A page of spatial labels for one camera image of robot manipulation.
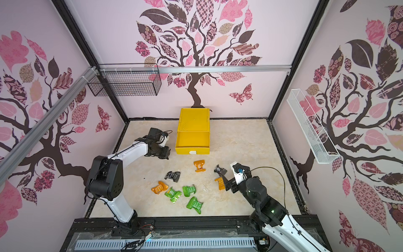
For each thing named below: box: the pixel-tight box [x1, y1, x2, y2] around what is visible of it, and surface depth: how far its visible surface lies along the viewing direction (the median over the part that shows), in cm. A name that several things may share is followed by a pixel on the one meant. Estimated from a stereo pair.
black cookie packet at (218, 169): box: [214, 164, 222, 174], surface depth 94 cm
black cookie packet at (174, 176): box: [164, 171, 182, 183], surface depth 92 cm
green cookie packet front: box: [186, 196, 204, 215], surface depth 81 cm
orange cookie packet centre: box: [193, 159, 207, 173], surface depth 96 cm
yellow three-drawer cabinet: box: [175, 108, 211, 155], surface depth 91 cm
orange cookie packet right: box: [214, 176, 226, 191], surface depth 89 cm
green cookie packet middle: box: [182, 184, 197, 198], surface depth 86 cm
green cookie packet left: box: [164, 186, 183, 204], surface depth 85 cm
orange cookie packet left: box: [151, 180, 169, 195], surface depth 87 cm
